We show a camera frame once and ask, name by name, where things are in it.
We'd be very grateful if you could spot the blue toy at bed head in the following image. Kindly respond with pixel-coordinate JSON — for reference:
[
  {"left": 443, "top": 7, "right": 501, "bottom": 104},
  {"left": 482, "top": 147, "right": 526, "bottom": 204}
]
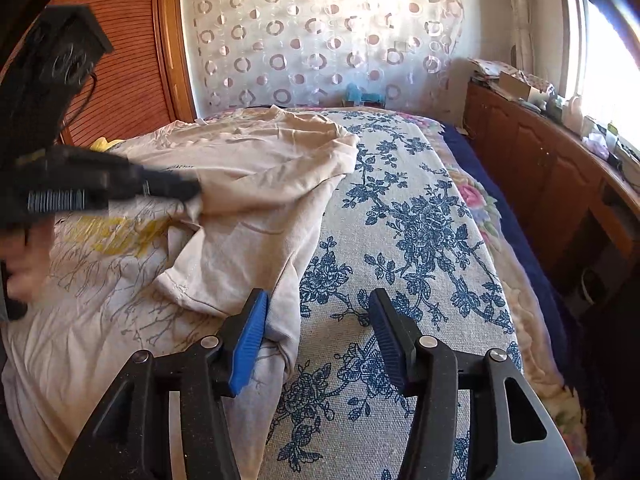
[{"left": 343, "top": 82, "right": 386, "bottom": 108}]

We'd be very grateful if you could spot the colourful floral bed sheet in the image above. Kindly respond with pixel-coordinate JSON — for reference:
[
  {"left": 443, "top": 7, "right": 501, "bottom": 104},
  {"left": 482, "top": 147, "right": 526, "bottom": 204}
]
[{"left": 199, "top": 104, "right": 597, "bottom": 480}]

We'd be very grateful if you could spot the cream side window curtain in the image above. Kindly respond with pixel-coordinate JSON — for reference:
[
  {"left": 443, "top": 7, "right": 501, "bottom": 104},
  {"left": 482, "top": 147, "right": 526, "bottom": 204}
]
[{"left": 510, "top": 0, "right": 535, "bottom": 74}]

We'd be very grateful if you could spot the person's left hand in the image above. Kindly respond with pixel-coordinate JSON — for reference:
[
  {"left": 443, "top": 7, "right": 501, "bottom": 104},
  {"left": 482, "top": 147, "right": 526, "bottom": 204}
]
[{"left": 1, "top": 218, "right": 54, "bottom": 304}]

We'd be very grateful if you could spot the yellow pikachu plush toy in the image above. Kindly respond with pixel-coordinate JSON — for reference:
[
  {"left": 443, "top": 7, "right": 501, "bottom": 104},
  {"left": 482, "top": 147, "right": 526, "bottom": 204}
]
[{"left": 89, "top": 136, "right": 122, "bottom": 153}]

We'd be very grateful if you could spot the pink bottle on sill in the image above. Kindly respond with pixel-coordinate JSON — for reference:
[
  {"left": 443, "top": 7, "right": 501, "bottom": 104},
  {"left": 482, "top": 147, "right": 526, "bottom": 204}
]
[{"left": 562, "top": 94, "right": 584, "bottom": 136}]

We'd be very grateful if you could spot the window with wooden frame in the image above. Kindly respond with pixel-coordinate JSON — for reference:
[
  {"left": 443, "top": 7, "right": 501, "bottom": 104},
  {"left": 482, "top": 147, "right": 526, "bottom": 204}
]
[{"left": 562, "top": 0, "right": 639, "bottom": 146}]

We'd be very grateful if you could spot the cardboard box on cabinet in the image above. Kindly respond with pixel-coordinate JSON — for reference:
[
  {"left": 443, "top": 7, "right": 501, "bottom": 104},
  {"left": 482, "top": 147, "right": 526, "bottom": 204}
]
[{"left": 498, "top": 70, "right": 548, "bottom": 105}]

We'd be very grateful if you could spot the blue floral bed cover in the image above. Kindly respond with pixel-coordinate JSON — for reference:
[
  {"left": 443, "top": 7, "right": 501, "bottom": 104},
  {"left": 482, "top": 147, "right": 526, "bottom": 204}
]
[{"left": 260, "top": 108, "right": 518, "bottom": 479}]

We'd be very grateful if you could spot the brown wooden low cabinet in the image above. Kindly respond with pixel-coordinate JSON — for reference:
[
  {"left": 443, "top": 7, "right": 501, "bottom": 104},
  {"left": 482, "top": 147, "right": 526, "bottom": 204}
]
[{"left": 463, "top": 80, "right": 639, "bottom": 282}]

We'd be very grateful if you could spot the beige printed t-shirt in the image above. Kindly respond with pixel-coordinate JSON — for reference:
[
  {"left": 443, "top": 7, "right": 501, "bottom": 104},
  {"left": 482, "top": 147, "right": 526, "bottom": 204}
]
[{"left": 1, "top": 107, "right": 359, "bottom": 479}]

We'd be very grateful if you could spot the brown wooden louvred wardrobe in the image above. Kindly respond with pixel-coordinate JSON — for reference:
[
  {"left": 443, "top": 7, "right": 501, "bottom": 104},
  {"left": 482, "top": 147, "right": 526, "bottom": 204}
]
[{"left": 0, "top": 0, "right": 198, "bottom": 149}]

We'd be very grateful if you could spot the sheer circle pattern curtain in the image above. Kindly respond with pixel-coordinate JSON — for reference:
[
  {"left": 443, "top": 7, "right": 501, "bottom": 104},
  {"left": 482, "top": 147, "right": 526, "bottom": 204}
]
[{"left": 182, "top": 0, "right": 464, "bottom": 116}]

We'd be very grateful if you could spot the dark blue mattress edge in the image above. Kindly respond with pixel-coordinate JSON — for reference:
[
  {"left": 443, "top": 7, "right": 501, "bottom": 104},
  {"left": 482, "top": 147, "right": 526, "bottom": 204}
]
[{"left": 442, "top": 124, "right": 577, "bottom": 382}]

